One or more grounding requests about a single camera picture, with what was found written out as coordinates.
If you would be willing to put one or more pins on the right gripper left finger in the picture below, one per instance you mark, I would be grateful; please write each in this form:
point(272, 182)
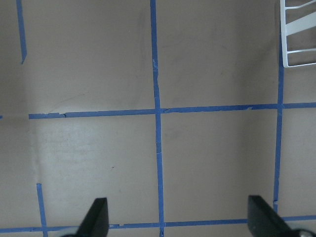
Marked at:
point(96, 221)

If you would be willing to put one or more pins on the white wire cup rack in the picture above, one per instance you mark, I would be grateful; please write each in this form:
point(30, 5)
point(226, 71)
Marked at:
point(286, 29)

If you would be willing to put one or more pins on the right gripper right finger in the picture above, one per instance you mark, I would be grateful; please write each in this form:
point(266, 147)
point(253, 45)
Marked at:
point(263, 221)

